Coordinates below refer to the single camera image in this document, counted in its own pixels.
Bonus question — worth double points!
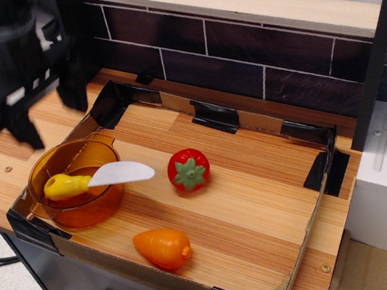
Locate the yellow handled toy knife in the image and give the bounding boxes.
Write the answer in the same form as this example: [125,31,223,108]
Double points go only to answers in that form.
[43,161,156,201]

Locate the red toy strawberry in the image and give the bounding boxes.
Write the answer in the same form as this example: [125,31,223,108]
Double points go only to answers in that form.
[167,149,211,192]

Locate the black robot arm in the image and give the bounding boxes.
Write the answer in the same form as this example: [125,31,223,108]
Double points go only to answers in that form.
[0,0,88,150]

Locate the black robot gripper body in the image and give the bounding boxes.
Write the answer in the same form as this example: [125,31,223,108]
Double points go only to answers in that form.
[0,26,72,125]

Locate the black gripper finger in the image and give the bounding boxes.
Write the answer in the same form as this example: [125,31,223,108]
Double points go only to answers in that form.
[3,106,44,150]
[56,52,89,112]

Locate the orange toy carrot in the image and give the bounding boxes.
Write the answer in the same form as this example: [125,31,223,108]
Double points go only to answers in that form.
[133,228,193,270]

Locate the orange transparent plastic pot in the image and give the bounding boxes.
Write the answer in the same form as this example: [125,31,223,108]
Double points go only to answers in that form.
[27,132,124,229]

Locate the black chair caster base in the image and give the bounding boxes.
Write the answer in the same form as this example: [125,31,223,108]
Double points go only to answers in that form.
[41,18,61,46]

